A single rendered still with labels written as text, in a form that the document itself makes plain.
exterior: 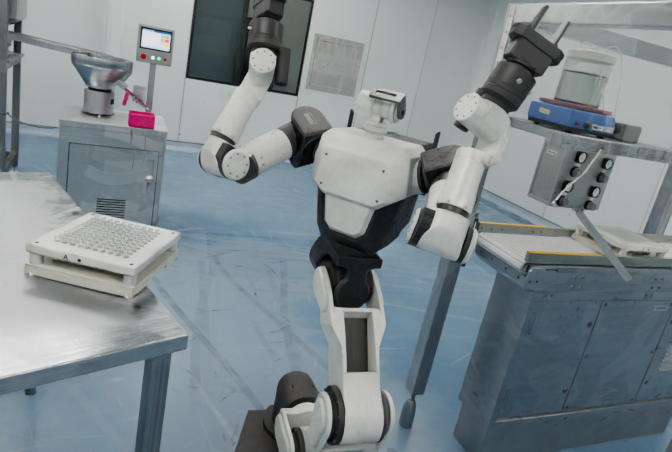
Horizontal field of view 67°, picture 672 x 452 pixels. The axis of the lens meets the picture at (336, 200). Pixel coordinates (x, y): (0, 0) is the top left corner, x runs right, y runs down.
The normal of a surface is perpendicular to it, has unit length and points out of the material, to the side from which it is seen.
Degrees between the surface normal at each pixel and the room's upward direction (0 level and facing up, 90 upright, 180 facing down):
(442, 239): 106
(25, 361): 0
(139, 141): 90
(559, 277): 90
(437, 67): 90
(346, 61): 90
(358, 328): 56
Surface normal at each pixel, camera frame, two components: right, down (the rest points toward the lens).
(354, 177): -0.47, 0.15
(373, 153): -0.19, -0.56
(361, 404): 0.34, -0.48
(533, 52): 0.07, 0.16
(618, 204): -0.91, -0.07
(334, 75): 0.37, 0.32
